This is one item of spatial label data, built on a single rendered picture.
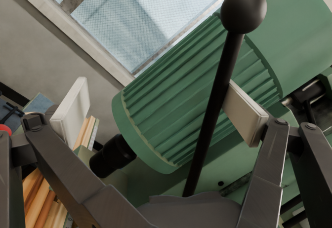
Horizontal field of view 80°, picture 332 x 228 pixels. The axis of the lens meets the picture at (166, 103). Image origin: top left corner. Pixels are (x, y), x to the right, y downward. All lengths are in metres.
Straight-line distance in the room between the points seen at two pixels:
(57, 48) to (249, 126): 1.71
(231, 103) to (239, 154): 0.19
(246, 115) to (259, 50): 0.13
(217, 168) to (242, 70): 0.18
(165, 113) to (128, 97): 0.07
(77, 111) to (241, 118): 0.13
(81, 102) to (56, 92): 1.80
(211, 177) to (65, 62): 1.60
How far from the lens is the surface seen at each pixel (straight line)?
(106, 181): 0.45
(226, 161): 0.37
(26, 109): 0.70
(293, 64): 0.30
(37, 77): 1.94
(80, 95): 0.17
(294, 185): 0.43
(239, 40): 0.18
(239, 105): 0.18
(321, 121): 0.44
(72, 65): 1.82
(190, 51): 0.30
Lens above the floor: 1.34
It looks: 12 degrees down
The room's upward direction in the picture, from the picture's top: 52 degrees clockwise
